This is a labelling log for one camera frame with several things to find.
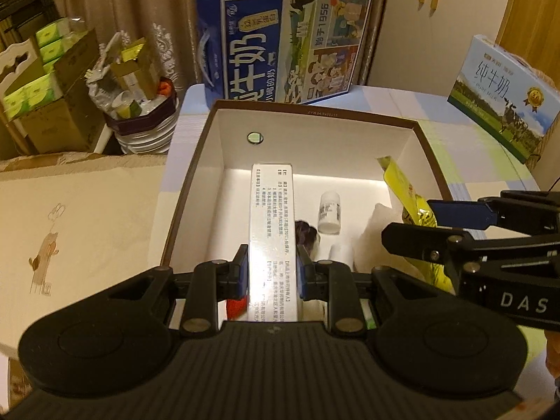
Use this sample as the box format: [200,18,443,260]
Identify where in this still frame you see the dark blue milk carton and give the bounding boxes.
[195,0,373,105]

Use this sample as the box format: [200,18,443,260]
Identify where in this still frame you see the beige patterned curtain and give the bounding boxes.
[52,0,392,97]

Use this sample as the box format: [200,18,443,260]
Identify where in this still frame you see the white scalloped cardboard box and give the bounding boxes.
[0,37,66,119]

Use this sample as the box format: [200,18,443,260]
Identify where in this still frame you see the black metal rack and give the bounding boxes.
[0,0,57,49]

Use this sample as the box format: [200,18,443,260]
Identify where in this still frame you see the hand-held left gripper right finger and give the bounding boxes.
[297,246,456,338]

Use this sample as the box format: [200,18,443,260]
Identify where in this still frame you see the beige printed bed sheet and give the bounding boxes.
[0,153,184,359]

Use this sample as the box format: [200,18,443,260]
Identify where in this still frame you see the small brown cardboard box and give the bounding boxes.
[109,39,160,99]

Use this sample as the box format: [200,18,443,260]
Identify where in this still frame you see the wooden door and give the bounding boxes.
[494,0,560,79]

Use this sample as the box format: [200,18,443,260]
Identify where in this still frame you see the purple round tin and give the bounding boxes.
[105,92,178,136]

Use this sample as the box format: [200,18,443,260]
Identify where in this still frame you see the brown storage box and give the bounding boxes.
[160,100,456,329]

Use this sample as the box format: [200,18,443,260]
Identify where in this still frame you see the small white bottle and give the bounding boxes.
[317,191,342,235]

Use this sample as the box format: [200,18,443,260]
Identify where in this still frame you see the white ribbed container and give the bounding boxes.
[114,114,180,156]

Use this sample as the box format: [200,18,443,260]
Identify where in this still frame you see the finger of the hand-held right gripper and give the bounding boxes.
[380,222,560,273]
[426,190,560,232]

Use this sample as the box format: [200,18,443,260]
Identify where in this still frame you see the long white medicine box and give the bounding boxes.
[247,163,302,324]

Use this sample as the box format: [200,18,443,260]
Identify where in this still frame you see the yellow snack packet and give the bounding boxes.
[376,155,456,294]

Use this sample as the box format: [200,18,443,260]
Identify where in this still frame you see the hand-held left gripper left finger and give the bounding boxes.
[107,245,249,338]

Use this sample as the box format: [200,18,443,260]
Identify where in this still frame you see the light blue milk carton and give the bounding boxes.
[447,34,560,165]

